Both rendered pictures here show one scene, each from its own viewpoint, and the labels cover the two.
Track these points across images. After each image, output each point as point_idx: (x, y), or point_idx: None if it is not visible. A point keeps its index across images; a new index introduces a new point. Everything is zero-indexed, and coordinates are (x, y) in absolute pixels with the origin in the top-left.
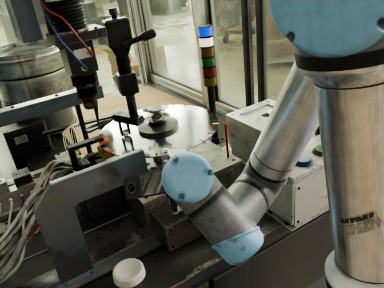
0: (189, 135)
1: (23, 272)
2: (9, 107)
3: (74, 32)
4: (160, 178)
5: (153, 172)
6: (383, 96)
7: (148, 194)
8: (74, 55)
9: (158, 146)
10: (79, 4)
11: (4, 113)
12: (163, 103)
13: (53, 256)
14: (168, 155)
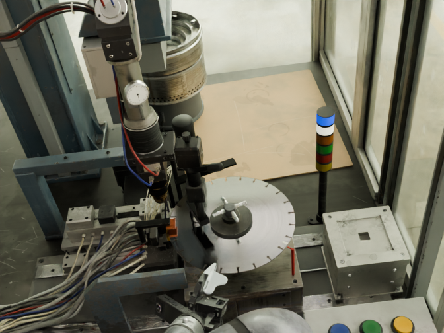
0: (249, 250)
1: (84, 310)
2: (105, 152)
3: (139, 162)
4: (178, 316)
5: (174, 308)
6: None
7: (168, 321)
8: (138, 177)
9: (213, 254)
10: (151, 131)
11: (98, 159)
12: (306, 117)
13: (98, 322)
14: (199, 289)
